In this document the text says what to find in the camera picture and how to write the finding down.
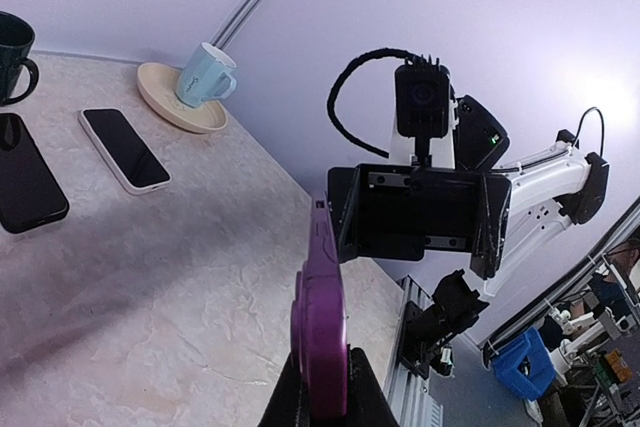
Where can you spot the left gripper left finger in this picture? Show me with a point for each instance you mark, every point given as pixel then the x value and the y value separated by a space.
pixel 288 405

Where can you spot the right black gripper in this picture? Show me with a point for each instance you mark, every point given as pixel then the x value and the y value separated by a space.
pixel 400 212

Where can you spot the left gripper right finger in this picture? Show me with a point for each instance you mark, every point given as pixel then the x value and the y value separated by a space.
pixel 367 405

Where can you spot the pink phone case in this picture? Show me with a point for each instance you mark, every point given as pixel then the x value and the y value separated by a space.
pixel 85 122

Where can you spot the black phone case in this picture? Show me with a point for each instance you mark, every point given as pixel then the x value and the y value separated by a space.
pixel 30 194

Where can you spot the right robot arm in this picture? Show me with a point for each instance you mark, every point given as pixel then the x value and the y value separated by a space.
pixel 551 190

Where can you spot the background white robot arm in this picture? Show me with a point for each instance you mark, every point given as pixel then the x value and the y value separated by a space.
pixel 583 332

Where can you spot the blue storage bin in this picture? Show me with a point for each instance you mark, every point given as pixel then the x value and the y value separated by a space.
pixel 524 366

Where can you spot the background person dark shirt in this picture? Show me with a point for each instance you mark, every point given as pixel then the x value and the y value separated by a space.
pixel 606 286

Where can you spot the light blue mug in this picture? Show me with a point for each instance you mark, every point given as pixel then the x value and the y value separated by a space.
pixel 208 75

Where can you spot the beige round plate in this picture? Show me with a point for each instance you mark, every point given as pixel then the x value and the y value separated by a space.
pixel 156 83

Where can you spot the dark green cup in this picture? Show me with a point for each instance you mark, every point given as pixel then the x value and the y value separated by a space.
pixel 17 38

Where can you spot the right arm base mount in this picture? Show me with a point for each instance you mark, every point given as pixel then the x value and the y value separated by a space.
pixel 426 334

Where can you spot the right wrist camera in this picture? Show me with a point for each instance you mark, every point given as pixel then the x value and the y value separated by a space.
pixel 423 95

